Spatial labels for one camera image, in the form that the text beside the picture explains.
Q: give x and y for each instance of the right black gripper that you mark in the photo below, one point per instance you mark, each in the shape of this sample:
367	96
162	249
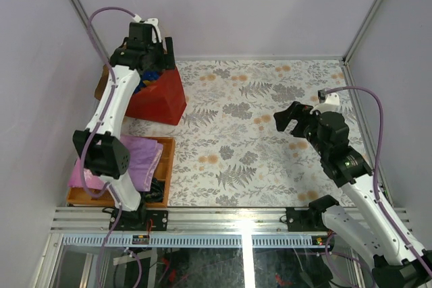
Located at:
297	111

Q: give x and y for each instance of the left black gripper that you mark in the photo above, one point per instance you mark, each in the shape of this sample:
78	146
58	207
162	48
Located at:
167	53

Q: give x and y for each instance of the blue Doritos chip bag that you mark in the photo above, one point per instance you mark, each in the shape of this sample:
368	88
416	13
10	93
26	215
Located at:
146	79

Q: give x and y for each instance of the red paper bag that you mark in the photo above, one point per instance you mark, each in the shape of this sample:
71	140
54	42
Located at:
163	101

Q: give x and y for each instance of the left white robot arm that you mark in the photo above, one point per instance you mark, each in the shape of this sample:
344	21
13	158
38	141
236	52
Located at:
99	146

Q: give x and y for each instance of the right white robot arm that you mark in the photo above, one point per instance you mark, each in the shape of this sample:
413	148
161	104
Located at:
392	253

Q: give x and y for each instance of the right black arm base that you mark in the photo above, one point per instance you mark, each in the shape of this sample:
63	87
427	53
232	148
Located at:
303	217

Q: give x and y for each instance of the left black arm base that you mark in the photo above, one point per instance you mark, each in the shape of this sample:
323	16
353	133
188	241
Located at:
143	220

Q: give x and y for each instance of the floral table mat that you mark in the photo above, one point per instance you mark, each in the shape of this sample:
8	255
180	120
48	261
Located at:
228	152

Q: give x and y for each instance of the purple plastic package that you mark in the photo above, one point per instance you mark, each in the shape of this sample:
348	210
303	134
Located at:
145	155

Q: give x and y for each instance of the dark floral cloth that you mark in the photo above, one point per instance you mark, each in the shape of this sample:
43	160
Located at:
156	192

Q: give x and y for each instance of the orange wooden tray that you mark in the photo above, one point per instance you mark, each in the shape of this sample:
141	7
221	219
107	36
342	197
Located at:
163	171

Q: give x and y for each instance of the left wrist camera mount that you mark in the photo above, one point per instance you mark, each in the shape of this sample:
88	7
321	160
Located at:
154	26

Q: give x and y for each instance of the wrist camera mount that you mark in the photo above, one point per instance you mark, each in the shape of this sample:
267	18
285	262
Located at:
327	102
154	26

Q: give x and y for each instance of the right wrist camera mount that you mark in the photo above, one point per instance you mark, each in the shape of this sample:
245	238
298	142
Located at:
327	102

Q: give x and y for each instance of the aluminium front rail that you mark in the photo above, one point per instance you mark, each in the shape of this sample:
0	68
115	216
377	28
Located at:
180	220

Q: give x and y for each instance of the blue white cable duct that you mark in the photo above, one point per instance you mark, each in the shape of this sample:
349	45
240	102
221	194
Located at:
285	240

